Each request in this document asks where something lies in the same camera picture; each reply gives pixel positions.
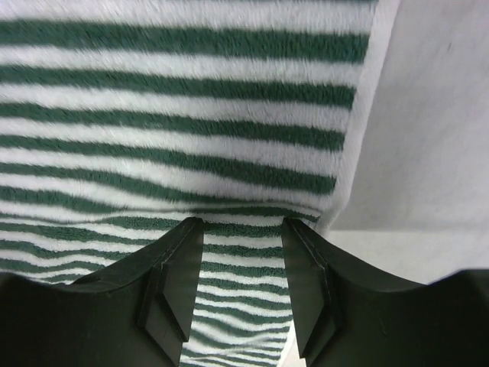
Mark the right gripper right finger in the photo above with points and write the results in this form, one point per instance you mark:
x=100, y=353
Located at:
x=318, y=272

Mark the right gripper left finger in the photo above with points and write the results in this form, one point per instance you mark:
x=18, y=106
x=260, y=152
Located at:
x=145, y=301

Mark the green white striped towel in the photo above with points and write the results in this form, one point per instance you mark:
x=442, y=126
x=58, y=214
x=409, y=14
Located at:
x=121, y=118

